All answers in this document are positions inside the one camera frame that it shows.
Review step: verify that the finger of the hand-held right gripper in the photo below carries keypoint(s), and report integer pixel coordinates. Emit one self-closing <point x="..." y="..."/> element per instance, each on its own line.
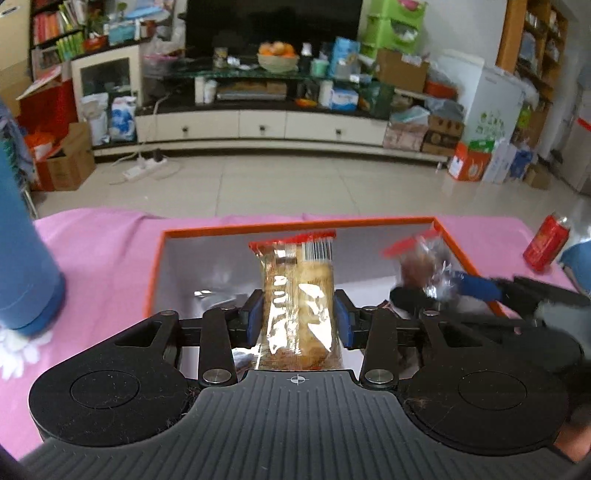
<point x="481" y="287"/>
<point x="408" y="297"/>

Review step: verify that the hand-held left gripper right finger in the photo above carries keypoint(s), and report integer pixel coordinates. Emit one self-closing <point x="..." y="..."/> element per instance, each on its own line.
<point x="342" y="319"/>

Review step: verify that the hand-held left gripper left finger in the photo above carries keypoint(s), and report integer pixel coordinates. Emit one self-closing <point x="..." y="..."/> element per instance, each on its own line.
<point x="255" y="319"/>

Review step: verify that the clear snack packet red edge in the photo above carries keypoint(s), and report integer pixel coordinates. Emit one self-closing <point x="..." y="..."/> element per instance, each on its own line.
<point x="422" y="263"/>

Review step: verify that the clear bread packet orange edge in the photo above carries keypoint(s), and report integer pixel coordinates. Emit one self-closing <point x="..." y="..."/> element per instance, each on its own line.
<point x="295" y="295"/>

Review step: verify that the orange cardboard box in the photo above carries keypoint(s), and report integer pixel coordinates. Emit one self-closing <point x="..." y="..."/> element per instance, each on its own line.
<point x="207" y="263"/>

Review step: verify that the red drink can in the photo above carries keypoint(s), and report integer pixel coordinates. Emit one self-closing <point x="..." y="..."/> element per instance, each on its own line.
<point x="547" y="242"/>

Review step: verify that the orange and white carton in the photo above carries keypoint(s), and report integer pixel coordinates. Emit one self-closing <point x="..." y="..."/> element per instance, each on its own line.
<point x="471" y="164"/>

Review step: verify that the small brown cardboard box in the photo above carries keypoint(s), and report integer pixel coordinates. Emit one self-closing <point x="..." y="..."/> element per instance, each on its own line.
<point x="538" y="176"/>

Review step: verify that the stacked brown cartons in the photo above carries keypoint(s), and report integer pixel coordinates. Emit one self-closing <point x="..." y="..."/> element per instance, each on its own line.
<point x="443" y="134"/>

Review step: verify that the pink carton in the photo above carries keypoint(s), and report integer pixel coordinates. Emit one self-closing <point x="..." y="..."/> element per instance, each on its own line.
<point x="404" y="136"/>

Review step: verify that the pink tablecloth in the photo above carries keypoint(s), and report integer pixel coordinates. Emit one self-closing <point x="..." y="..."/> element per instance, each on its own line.
<point x="106" y="249"/>

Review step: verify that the white chest freezer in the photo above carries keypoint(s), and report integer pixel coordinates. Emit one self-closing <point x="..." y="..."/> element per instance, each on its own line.
<point x="489" y="106"/>

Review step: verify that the white power strip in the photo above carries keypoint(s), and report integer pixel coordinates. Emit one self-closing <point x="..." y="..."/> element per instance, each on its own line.
<point x="143" y="170"/>

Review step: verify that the white TV cabinet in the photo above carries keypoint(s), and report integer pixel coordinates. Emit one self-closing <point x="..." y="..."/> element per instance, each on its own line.
<point x="258" y="124"/>

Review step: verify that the flat blue tissue pack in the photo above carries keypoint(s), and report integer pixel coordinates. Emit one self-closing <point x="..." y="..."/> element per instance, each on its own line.
<point x="344" y="99"/>

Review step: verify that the large brown cardboard box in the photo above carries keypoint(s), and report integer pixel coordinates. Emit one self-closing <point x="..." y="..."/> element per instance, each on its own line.
<point x="401" y="71"/>

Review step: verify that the blue bottle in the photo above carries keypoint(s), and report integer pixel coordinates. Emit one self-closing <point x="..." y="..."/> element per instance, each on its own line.
<point x="25" y="258"/>

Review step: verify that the blue and white sack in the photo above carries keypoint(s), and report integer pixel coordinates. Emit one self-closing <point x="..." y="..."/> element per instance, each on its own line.
<point x="123" y="120"/>

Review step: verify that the white flower-shaped coaster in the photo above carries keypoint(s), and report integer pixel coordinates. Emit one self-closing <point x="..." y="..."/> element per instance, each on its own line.
<point x="18" y="353"/>

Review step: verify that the open brown cardboard box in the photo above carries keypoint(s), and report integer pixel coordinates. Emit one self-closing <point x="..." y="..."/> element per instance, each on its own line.
<point x="69" y="164"/>

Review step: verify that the tall blue tissue pack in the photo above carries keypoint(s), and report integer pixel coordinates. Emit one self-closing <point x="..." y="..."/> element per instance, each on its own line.
<point x="345" y="55"/>

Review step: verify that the wooden shelf unit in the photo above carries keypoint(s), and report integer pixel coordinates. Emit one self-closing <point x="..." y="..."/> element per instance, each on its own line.
<point x="535" y="41"/>

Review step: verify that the grey and white sack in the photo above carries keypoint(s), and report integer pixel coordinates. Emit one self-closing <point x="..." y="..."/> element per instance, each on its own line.
<point x="94" y="120"/>

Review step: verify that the bowl of oranges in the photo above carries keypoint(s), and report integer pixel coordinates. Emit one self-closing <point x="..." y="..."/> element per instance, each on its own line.
<point x="277" y="55"/>

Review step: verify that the green plastic storage rack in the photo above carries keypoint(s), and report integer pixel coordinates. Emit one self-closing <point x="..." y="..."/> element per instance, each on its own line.
<point x="395" y="23"/>

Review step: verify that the white glass-door cabinet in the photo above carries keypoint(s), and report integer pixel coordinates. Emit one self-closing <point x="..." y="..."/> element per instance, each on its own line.
<point x="108" y="74"/>

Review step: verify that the black television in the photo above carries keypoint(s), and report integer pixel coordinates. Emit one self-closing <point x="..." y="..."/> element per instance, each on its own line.
<point x="272" y="21"/>

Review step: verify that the dark bookshelf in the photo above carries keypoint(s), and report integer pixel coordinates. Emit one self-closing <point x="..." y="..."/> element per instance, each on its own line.
<point x="55" y="27"/>

